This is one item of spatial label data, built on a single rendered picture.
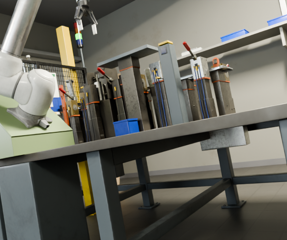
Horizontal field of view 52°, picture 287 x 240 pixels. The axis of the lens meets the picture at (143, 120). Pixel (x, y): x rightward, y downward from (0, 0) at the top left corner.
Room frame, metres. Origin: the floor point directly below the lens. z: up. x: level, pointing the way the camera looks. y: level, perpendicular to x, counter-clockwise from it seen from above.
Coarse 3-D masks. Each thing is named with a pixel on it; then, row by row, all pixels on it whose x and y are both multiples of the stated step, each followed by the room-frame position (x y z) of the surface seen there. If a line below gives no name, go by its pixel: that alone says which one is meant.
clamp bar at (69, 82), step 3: (66, 81) 2.22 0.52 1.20; (69, 81) 2.22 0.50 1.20; (72, 81) 2.26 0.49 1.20; (69, 84) 2.23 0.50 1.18; (69, 87) 2.23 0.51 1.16; (72, 87) 2.24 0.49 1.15; (69, 90) 2.24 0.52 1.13; (72, 90) 2.24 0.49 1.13; (69, 93) 2.25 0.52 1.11; (72, 93) 2.23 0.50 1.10; (72, 96) 2.24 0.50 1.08; (75, 96) 2.25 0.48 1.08
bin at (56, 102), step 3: (54, 99) 2.54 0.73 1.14; (57, 99) 2.56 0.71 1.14; (60, 99) 2.59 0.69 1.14; (54, 102) 2.54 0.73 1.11; (57, 102) 2.56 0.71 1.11; (60, 102) 2.58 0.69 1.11; (51, 105) 2.51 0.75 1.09; (54, 105) 2.53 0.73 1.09; (57, 105) 2.55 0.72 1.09; (51, 108) 2.51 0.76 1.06; (54, 108) 2.53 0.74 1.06; (57, 108) 2.55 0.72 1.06
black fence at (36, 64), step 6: (24, 60) 2.58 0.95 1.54; (30, 60) 2.63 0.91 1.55; (36, 66) 2.68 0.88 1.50; (54, 66) 2.86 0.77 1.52; (60, 66) 2.92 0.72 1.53; (66, 66) 2.98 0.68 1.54; (72, 66) 3.05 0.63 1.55; (72, 72) 3.06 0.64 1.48; (84, 72) 3.19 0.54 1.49; (78, 78) 3.12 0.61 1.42; (84, 78) 3.19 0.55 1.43; (72, 84) 3.03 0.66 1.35; (66, 96) 2.94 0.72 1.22
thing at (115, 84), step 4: (116, 80) 1.89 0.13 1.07; (112, 84) 1.91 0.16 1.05; (116, 84) 1.89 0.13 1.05; (112, 88) 1.91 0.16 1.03; (116, 88) 1.89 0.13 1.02; (120, 88) 1.88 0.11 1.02; (116, 92) 1.90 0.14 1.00; (120, 92) 1.88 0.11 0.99; (116, 96) 1.89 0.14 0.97; (120, 96) 1.88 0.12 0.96; (116, 100) 1.91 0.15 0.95; (120, 100) 1.90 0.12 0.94; (116, 104) 1.92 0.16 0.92; (120, 104) 1.90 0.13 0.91; (124, 104) 1.90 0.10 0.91; (120, 108) 1.90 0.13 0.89; (124, 108) 1.89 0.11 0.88; (120, 112) 1.91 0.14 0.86; (124, 112) 1.89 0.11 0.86; (120, 116) 1.90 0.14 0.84; (124, 116) 1.89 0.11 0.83
